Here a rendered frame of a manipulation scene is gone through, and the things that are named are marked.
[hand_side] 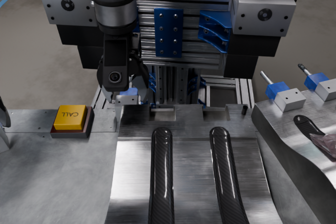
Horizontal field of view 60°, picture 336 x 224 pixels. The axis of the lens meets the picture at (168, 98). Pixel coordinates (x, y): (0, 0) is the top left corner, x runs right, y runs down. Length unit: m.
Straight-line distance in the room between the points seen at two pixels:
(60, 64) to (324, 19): 2.23
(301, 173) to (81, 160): 0.44
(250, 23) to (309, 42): 1.82
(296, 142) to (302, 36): 2.04
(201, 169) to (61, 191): 0.28
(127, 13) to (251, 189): 0.36
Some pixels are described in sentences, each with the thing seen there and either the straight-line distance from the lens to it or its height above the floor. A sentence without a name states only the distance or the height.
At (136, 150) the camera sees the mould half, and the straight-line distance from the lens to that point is 0.54.
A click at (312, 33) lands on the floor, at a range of 2.70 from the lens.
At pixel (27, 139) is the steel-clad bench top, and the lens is 0.73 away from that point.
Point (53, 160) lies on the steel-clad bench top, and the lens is 0.67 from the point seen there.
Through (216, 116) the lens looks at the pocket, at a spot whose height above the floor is 0.86.
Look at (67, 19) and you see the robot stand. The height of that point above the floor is 0.92.
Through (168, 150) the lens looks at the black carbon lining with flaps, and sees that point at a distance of 0.54.
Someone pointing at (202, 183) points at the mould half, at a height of 0.88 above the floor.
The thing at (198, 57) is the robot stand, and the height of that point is 0.73.
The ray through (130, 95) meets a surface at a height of 0.85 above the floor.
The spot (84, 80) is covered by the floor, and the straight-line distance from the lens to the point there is 2.06.
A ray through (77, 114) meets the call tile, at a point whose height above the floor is 0.84.
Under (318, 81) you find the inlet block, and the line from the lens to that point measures 0.77.
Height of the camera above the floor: 1.33
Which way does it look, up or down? 46 degrees down
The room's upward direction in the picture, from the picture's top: straight up
